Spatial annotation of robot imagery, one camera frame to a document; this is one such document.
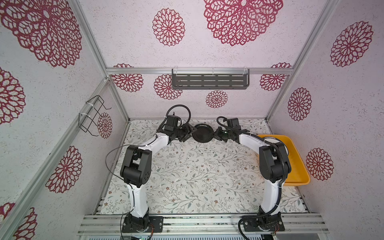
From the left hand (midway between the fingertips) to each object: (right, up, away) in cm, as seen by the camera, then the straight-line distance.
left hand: (194, 133), depth 93 cm
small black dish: (+6, 0, +5) cm, 8 cm away
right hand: (+11, +1, +4) cm, 12 cm away
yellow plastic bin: (+63, -25, -4) cm, 67 cm away
